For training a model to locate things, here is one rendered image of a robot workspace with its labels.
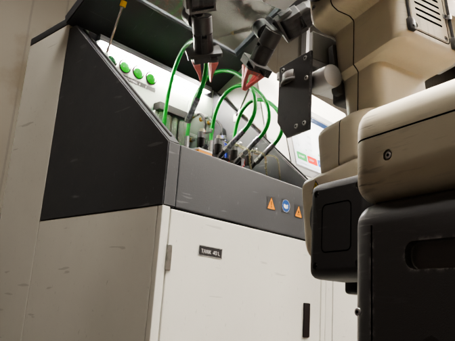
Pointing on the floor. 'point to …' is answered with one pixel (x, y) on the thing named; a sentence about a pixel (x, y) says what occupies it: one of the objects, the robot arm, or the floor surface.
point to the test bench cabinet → (102, 277)
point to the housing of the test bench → (28, 175)
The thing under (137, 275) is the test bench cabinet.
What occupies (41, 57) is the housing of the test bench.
